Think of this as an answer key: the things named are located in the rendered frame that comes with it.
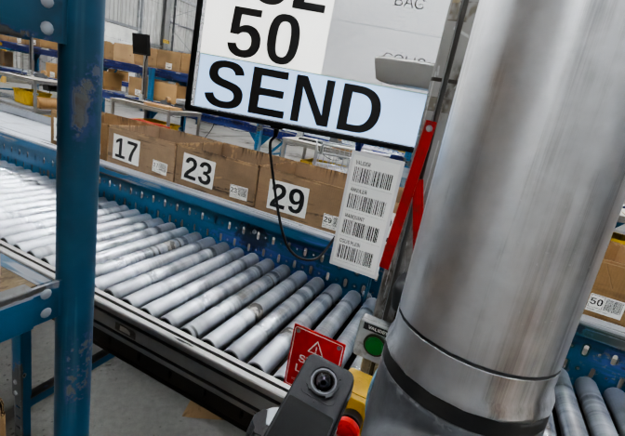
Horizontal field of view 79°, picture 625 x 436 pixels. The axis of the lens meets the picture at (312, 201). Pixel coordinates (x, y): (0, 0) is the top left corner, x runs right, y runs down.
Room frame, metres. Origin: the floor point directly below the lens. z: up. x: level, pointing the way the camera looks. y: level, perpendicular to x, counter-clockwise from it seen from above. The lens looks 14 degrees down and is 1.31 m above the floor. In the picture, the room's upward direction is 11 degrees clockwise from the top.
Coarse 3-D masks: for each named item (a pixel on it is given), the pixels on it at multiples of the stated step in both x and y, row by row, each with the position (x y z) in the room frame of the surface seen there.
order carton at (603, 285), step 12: (612, 252) 1.19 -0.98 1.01; (624, 252) 1.14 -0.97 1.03; (612, 264) 0.96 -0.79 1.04; (624, 264) 0.95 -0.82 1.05; (600, 276) 0.96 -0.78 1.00; (612, 276) 0.95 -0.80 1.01; (624, 276) 0.94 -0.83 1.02; (600, 288) 0.96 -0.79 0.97; (612, 288) 0.95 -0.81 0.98; (624, 288) 0.94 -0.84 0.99; (624, 300) 0.94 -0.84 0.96; (588, 312) 0.96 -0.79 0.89; (624, 312) 0.93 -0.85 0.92; (624, 324) 0.93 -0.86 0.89
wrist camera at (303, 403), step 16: (304, 368) 0.28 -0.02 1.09; (320, 368) 0.28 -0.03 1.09; (336, 368) 0.28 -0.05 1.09; (304, 384) 0.27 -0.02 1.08; (320, 384) 0.26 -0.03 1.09; (336, 384) 0.27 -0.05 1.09; (352, 384) 0.27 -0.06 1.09; (288, 400) 0.26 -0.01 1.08; (304, 400) 0.26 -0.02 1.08; (320, 400) 0.26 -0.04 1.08; (336, 400) 0.26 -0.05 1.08; (288, 416) 0.24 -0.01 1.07; (304, 416) 0.25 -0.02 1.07; (320, 416) 0.25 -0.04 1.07; (336, 416) 0.25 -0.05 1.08; (272, 432) 0.23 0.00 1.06; (288, 432) 0.24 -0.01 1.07; (304, 432) 0.24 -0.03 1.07; (320, 432) 0.24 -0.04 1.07
